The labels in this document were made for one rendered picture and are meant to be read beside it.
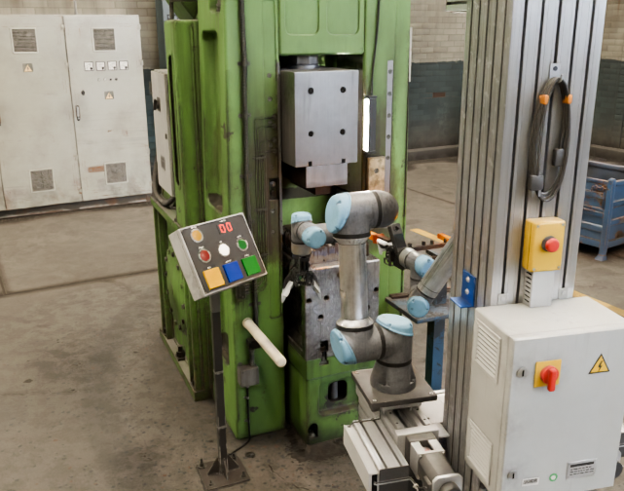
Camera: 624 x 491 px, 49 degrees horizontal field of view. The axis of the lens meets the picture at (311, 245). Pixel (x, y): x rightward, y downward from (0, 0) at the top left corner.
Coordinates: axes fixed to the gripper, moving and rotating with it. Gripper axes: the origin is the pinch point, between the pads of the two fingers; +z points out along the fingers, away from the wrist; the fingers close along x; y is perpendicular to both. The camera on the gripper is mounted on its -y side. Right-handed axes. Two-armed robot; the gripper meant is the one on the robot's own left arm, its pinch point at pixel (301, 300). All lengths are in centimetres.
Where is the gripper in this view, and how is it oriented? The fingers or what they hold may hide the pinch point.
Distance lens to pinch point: 267.5
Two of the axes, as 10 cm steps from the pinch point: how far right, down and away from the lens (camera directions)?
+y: 2.3, 2.9, -9.3
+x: 9.7, -0.7, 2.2
